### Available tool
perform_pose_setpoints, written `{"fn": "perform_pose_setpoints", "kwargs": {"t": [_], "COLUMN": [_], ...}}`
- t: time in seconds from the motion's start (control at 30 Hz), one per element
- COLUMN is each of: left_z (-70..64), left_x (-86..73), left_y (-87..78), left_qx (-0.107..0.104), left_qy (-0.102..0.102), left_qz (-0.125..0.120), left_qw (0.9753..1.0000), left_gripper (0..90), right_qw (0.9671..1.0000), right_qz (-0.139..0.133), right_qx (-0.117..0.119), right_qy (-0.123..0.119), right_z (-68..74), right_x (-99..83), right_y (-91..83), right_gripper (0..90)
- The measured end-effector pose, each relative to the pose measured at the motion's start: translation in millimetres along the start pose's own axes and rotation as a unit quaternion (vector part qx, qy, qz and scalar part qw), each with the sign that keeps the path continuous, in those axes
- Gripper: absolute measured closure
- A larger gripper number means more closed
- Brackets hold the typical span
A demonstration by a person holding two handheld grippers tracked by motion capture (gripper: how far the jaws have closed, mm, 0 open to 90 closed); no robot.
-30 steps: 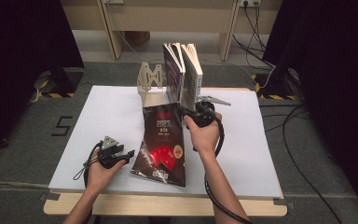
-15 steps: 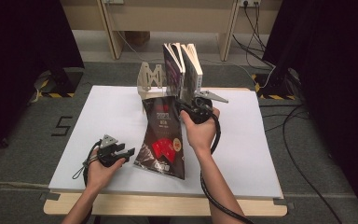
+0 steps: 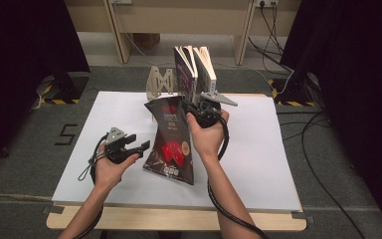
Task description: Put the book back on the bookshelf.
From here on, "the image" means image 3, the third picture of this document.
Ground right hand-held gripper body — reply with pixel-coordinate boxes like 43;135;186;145
185;91;239;129

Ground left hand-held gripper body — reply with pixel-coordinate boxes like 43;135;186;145
103;126;141;165

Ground dark brown magazine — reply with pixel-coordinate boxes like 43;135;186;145
142;95;195;186

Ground white picture-grid magazine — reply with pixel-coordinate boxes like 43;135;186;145
193;46;218;100

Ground wooden expandable book rack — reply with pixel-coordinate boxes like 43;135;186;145
145;65;177;122

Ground person's left hand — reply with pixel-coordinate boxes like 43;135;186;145
94;142;141;191

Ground person's right hand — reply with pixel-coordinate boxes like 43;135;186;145
186;109;231;161

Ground white table sheet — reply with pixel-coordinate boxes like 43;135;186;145
52;91;302;213

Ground brown cardboard box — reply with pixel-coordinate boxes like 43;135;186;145
132;33;162;51

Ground stand base with striped tape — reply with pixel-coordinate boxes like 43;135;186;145
268;73;320;108
41;73;90;106

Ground light wooden desk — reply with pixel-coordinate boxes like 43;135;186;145
63;0;302;67

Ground black curtain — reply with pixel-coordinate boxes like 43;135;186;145
0;0;91;175
280;0;382;230

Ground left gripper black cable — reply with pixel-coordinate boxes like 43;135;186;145
75;133;109;239

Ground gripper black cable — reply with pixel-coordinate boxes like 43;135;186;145
75;133;109;239
207;116;271;239

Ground white floor cable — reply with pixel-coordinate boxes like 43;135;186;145
123;33;294;98

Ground black cables from wall outlet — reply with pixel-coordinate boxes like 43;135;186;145
248;2;294;75

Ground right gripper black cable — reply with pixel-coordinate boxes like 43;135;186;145
207;116;271;239

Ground long black floor cable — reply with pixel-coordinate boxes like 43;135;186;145
300;111;367;239

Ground white wall outlet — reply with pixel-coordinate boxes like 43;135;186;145
255;0;280;8

